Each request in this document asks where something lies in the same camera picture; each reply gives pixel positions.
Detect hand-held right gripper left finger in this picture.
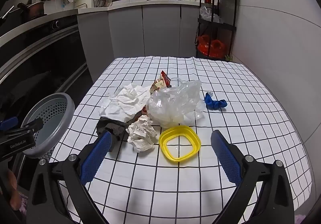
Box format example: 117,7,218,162
33,131,112,224

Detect white tissue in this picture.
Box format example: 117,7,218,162
99,82,151,123

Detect dark cloth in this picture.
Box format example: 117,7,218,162
96,117,129,151

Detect red plastic bags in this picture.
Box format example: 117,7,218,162
197,34,225,58

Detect printed paper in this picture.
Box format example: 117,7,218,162
126,116,157,152

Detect black checked white tablecloth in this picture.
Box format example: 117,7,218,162
49,56,313,224

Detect dark wok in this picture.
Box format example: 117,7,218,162
17,1,46,20

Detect clear plastic cup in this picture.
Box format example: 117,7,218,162
169,76,184,88

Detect clear bags on rack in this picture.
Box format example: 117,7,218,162
200,5,224,24

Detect clear plastic bag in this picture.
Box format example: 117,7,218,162
147,80,206,128

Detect yellow plastic ring lid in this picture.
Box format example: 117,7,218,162
159,125,202,163

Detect red snack wrapper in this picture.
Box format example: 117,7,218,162
149,71,171,93

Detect person's left hand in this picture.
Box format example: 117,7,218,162
5,169,23,209

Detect blue rubber glove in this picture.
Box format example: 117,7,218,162
204,92,228,110

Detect grey kitchen cabinets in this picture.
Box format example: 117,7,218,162
77,4,201,84

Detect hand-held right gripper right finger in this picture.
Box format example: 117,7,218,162
211,130,295,224

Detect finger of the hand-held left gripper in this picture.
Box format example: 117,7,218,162
0,117,19,131
5,117,45,137

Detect grey perforated basket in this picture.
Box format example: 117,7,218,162
20,93,75,159

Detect black built-in oven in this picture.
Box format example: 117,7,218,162
0,14,94,190

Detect black shelf rack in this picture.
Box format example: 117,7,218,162
195,0,238,60

